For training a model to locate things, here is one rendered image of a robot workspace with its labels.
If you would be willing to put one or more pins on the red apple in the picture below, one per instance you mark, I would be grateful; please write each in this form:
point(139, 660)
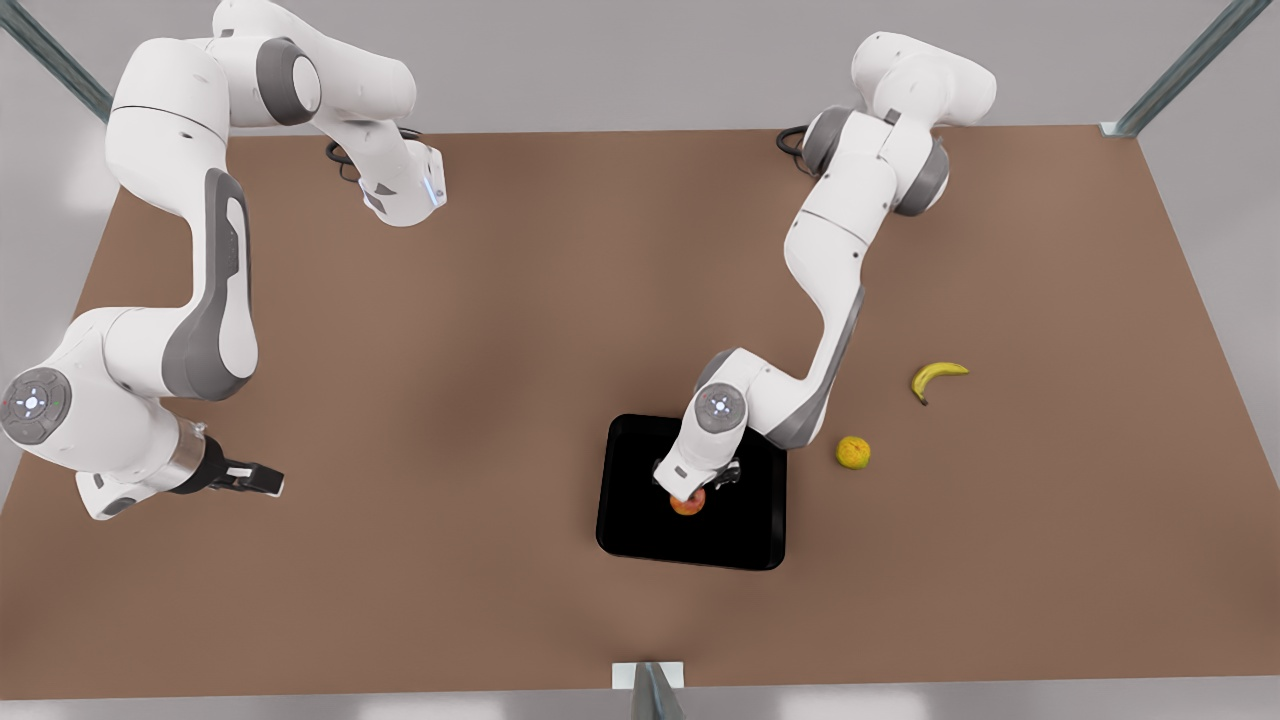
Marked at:
point(688, 504)

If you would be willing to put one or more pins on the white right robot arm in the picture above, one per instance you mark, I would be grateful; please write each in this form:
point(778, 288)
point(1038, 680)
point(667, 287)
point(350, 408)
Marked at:
point(170, 130)

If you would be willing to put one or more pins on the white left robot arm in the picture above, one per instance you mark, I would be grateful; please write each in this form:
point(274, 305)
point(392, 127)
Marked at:
point(850, 210)

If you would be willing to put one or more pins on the black rectangular tray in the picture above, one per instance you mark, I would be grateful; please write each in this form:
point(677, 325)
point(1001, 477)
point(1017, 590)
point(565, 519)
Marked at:
point(740, 525)

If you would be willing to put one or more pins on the orange fruit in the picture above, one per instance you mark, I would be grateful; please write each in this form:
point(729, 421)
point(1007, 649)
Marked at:
point(853, 452)

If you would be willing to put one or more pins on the yellow banana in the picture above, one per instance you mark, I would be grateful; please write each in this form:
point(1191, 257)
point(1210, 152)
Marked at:
point(930, 374)

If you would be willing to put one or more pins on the silver frame post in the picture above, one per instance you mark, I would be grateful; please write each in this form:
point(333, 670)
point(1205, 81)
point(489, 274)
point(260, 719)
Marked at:
point(60, 60)
point(1180, 70)
point(652, 690)

